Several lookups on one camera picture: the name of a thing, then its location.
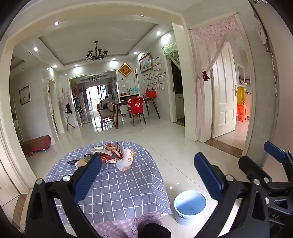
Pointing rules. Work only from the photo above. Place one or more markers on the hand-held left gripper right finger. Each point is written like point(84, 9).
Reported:
point(207, 176)

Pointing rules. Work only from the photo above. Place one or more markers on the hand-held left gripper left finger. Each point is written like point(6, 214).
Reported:
point(88, 178)

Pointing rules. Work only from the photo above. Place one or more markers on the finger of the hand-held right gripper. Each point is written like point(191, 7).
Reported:
point(274, 150)
point(254, 168)

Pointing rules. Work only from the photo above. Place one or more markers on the dark green wrapper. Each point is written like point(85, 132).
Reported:
point(88, 157)

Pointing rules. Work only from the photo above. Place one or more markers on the white paper packet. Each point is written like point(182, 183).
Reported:
point(97, 150)

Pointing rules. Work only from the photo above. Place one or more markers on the white plastic waste bin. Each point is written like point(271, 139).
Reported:
point(190, 206)

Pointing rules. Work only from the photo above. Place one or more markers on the red brown wrapper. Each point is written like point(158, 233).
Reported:
point(113, 149)

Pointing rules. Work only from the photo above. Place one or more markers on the white plastic bag orange print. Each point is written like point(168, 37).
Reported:
point(126, 160)

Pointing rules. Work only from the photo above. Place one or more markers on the grey checked tablecloth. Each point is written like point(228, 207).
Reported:
point(123, 187)

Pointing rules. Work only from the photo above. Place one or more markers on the orange plastic stool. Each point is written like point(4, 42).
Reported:
point(241, 112)

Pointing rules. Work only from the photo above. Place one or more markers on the person's pink checked clothing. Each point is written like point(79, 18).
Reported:
point(119, 225)

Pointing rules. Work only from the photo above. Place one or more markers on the pair of orange slippers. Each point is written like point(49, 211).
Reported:
point(31, 153)

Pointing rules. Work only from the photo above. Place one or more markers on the dark red upholstered bench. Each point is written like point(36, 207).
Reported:
point(35, 143)

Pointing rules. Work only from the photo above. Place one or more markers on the wooden dining chair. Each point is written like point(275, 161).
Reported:
point(105, 116)

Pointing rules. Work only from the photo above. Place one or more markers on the yellow box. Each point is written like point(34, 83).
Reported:
point(240, 95)

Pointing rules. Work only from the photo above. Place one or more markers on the person's black trouser knee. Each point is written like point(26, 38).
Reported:
point(155, 231)

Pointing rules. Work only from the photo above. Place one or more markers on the white panelled door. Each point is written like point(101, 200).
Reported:
point(223, 91)

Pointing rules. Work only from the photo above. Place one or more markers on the wooden coat stand with clothes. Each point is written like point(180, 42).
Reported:
point(64, 100)

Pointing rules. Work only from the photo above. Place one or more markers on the grey sofa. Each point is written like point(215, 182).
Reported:
point(107, 99)

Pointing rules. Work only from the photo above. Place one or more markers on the wooden dining table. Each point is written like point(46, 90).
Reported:
point(121, 103)

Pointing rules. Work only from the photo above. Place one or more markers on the white framed mirror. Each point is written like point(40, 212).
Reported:
point(241, 71)

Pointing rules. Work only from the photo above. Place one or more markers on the chair with red cover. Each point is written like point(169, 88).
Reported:
point(136, 106)

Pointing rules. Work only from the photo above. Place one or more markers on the white sideboard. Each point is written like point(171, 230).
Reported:
point(123, 97)

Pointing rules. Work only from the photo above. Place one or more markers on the white metal rack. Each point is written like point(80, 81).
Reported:
point(16, 119)

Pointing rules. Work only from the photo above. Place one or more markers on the teal box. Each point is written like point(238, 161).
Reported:
point(135, 90)

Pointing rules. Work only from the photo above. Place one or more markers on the small black chandelier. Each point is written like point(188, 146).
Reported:
point(94, 78)

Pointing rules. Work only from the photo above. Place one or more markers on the dark red curtain bow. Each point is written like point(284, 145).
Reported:
point(205, 76)

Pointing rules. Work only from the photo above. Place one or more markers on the pink lace door curtain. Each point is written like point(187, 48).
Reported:
point(206, 57)

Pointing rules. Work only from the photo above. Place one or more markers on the large black chandelier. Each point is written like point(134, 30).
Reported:
point(96, 54)

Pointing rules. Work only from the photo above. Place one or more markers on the framed flower picture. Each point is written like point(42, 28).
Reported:
point(146, 63)

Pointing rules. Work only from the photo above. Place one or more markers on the green curtain valance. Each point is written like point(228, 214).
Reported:
point(170, 51)

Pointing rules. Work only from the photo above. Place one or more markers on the small framed wall picture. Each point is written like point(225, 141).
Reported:
point(24, 95)

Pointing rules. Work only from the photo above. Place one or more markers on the group of wall certificates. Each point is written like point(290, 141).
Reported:
point(154, 76)

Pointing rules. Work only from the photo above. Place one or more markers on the red diamond wall ornament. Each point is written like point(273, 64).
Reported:
point(125, 69)

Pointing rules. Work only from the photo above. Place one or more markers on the row of white wall decals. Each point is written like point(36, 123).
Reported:
point(263, 34)

